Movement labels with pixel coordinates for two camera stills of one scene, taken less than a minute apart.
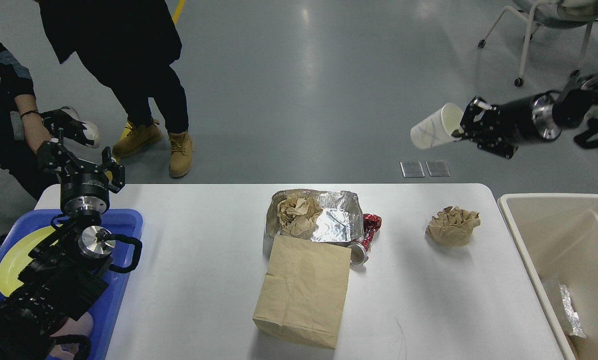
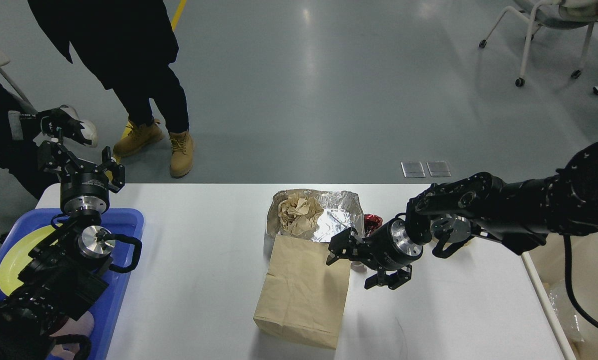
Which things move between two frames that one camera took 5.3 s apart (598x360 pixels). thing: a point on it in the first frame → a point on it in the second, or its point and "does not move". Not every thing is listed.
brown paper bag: (305, 290) does not move
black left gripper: (83, 185) does not move
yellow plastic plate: (16, 258) does not move
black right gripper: (527, 119) → (388, 248)
